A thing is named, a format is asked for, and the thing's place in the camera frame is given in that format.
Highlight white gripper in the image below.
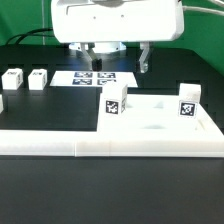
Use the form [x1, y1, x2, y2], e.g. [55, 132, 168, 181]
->
[51, 0, 184, 73]

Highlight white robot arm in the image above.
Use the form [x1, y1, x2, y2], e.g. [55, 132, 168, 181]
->
[51, 0, 184, 73]

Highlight white sheet with markers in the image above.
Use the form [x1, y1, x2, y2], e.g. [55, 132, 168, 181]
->
[50, 71, 137, 87]

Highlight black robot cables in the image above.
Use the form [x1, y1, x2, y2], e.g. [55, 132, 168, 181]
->
[4, 27, 54, 46]

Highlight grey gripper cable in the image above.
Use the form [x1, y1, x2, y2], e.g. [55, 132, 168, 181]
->
[179, 0, 224, 17]

